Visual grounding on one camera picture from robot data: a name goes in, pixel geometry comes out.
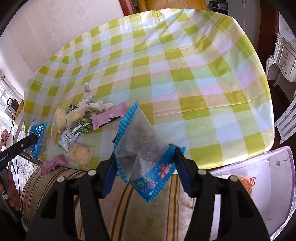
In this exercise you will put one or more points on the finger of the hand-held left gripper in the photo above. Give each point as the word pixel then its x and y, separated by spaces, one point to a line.
pixel 24 144

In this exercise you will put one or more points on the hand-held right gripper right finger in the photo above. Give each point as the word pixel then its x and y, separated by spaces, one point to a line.
pixel 183 172

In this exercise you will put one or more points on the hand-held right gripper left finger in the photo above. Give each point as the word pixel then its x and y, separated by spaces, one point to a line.
pixel 108 177

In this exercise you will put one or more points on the blue snack packet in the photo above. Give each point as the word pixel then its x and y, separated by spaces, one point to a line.
pixel 39 129
pixel 143 139

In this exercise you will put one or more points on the green pea packet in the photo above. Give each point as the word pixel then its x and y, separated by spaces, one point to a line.
pixel 72 108
pixel 83 127

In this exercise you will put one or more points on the beige cake clear packet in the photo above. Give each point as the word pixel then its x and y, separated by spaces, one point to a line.
pixel 75 115

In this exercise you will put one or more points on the person's left hand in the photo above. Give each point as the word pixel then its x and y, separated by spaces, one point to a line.
pixel 11 187

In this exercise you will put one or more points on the pink snack packet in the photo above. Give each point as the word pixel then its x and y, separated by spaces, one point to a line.
pixel 53 164
pixel 108 117

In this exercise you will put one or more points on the round cookie clear packet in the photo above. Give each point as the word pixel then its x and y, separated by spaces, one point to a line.
pixel 79 153

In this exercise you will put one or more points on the black charger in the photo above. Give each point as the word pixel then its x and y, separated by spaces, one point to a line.
pixel 12 104

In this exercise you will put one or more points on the white grey snack packet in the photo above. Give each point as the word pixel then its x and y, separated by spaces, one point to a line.
pixel 67 139

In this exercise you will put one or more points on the yellow layered cake packet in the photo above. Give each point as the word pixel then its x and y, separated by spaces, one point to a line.
pixel 59 118

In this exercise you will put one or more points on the striped seat cushion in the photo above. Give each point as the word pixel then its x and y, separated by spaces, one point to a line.
pixel 143 215

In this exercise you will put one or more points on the white orange snack packet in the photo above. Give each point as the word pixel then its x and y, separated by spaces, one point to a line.
pixel 84 102

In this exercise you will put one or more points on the small purple candy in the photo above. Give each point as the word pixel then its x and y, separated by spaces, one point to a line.
pixel 86 88

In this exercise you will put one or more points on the green checked plastic tablecloth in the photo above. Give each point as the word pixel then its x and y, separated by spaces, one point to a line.
pixel 185 81

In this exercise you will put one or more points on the white slatted chair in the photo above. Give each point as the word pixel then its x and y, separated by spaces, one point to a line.
pixel 278 126

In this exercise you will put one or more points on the white ornate cabinet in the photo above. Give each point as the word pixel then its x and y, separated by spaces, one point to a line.
pixel 285 58

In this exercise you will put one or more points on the yellow chair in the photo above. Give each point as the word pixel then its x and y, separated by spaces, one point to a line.
pixel 173 4

